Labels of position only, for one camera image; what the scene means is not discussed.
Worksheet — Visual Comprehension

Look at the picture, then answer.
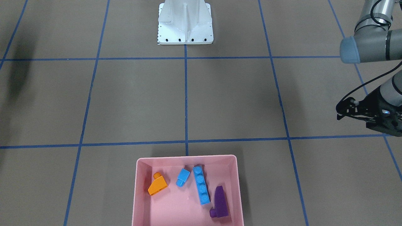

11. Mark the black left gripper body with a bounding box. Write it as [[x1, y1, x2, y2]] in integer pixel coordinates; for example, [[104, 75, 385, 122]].
[[336, 88, 402, 137]]

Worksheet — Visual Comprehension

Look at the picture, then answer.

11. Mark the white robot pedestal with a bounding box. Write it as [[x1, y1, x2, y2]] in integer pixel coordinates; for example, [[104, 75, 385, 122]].
[[157, 0, 214, 45]]

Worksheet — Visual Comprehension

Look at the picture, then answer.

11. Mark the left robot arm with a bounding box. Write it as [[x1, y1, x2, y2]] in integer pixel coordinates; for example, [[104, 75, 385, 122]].
[[336, 0, 402, 137]]

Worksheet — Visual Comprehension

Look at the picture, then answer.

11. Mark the long blue toy block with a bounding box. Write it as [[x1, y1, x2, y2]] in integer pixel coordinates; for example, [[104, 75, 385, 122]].
[[193, 166, 210, 205]]

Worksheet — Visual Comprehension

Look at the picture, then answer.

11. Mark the small blue toy block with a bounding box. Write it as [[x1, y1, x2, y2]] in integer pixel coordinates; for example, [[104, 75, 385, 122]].
[[176, 168, 191, 187]]

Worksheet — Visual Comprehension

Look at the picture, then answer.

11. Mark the orange toy block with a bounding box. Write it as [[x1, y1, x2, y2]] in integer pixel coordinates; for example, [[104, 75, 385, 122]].
[[148, 172, 168, 196]]

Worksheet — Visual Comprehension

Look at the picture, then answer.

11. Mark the purple toy block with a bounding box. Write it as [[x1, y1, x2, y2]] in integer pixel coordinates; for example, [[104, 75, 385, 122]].
[[209, 186, 229, 218]]

